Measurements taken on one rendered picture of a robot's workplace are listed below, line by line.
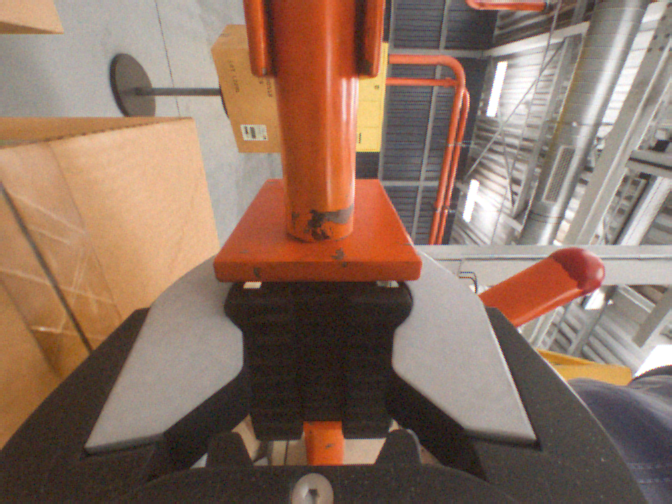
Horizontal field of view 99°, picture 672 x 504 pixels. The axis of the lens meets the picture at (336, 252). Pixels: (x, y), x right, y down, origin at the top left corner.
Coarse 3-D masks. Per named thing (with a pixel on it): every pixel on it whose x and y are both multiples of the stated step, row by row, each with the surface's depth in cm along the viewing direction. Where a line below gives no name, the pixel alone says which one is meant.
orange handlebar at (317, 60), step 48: (288, 0) 6; (336, 0) 6; (384, 0) 6; (288, 48) 6; (336, 48) 6; (288, 96) 7; (336, 96) 7; (288, 144) 8; (336, 144) 7; (288, 192) 8; (336, 192) 8; (336, 240) 9; (336, 432) 14
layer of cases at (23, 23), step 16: (0, 0) 57; (16, 0) 60; (32, 0) 64; (48, 0) 68; (0, 16) 57; (16, 16) 61; (32, 16) 64; (48, 16) 68; (0, 32) 69; (16, 32) 70; (32, 32) 70; (48, 32) 70
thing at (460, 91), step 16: (480, 0) 644; (432, 64) 653; (448, 64) 650; (400, 80) 688; (416, 80) 689; (432, 80) 690; (448, 80) 691; (464, 80) 666; (464, 96) 708; (464, 112) 725; (448, 160) 748; (448, 192) 822; (432, 224) 838; (432, 240) 857
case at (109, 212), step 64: (0, 128) 18; (64, 128) 18; (128, 128) 19; (192, 128) 28; (0, 192) 11; (64, 192) 14; (128, 192) 19; (192, 192) 28; (0, 256) 11; (64, 256) 14; (128, 256) 19; (192, 256) 28; (0, 320) 11; (64, 320) 14; (0, 384) 11; (0, 448) 11
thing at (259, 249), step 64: (384, 192) 13; (256, 256) 8; (320, 256) 8; (384, 256) 8; (256, 320) 8; (320, 320) 9; (384, 320) 8; (256, 384) 9; (320, 384) 10; (384, 384) 9
